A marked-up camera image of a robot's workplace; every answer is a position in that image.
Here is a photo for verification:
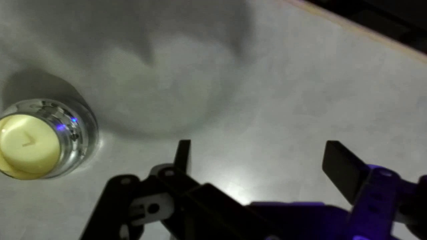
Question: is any candle in glass jar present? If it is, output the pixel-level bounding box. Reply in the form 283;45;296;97
0;97;100;181

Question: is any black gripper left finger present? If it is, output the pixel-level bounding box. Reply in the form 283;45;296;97
79;139;251;240

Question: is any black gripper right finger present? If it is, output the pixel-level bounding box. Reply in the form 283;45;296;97
322;140;427;240

